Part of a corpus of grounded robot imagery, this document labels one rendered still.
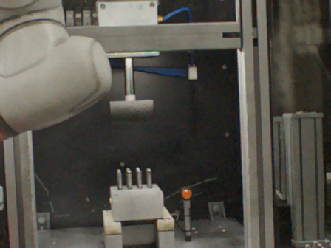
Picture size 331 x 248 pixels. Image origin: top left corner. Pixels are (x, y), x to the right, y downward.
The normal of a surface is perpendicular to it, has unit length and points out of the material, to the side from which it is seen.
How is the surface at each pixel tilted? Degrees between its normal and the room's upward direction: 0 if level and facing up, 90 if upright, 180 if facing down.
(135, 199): 90
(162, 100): 90
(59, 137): 90
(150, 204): 90
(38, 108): 118
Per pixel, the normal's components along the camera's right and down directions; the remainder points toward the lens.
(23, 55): -0.30, -0.31
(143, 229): 0.12, 0.04
